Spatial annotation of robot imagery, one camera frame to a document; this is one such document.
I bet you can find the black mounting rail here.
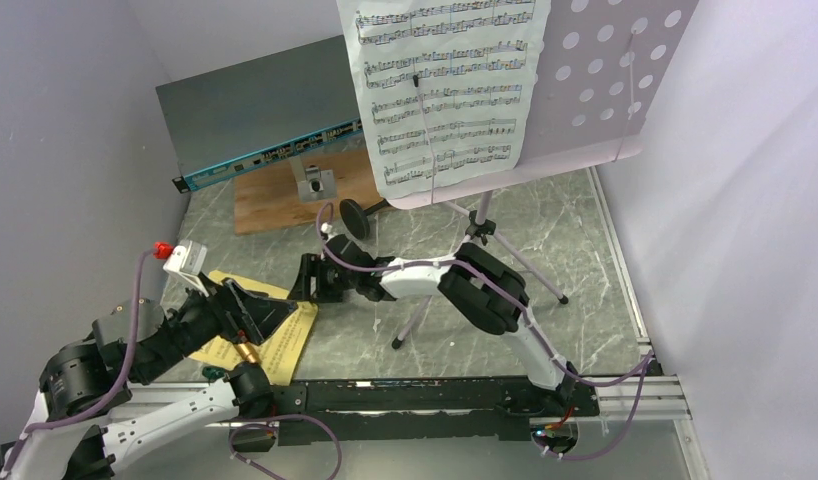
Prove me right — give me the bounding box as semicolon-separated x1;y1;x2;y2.
223;372;600;446

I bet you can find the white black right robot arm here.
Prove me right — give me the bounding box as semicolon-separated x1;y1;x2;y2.
288;235;575;415

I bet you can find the white sheet music page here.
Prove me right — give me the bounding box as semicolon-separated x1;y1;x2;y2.
337;0;552;199

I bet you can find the gold microphone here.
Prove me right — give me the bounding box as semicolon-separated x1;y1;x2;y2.
233;342;261;365

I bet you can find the yellow paper sheet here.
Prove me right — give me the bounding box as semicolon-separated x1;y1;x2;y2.
189;270;318;386

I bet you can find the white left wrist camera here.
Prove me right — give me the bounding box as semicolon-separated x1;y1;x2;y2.
153;240;209;297

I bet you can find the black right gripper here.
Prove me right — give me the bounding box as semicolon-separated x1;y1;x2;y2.
290;255;359;306

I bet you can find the lilac music stand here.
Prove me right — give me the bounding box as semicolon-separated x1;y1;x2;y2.
395;1;697;343

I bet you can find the grey teal network switch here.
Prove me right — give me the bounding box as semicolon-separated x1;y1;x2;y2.
156;36;363;193

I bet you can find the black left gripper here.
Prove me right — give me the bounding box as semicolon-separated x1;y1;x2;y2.
138;269;299;381

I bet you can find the wooden base board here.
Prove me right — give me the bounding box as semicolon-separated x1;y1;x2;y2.
234;149;381;235

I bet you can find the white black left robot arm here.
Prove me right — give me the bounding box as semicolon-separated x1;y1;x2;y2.
0;278;298;479

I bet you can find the silver metal bracket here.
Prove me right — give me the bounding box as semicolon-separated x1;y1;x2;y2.
290;157;337;203

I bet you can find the black microphone stand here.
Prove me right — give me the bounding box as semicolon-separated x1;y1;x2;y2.
339;199;390;240

